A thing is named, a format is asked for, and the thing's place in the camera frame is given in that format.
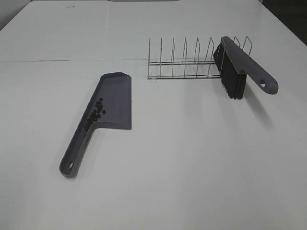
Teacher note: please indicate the pile of coffee beans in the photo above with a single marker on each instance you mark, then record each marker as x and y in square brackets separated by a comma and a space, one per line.
[96, 114]

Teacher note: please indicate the chrome wire dish rack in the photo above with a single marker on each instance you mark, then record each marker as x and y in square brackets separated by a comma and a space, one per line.
[201, 65]

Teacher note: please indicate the grey plastic dustpan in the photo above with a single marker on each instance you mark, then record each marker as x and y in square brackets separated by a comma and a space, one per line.
[115, 88]

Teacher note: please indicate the grey hand brush black bristles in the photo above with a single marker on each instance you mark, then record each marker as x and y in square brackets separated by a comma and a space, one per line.
[234, 65]

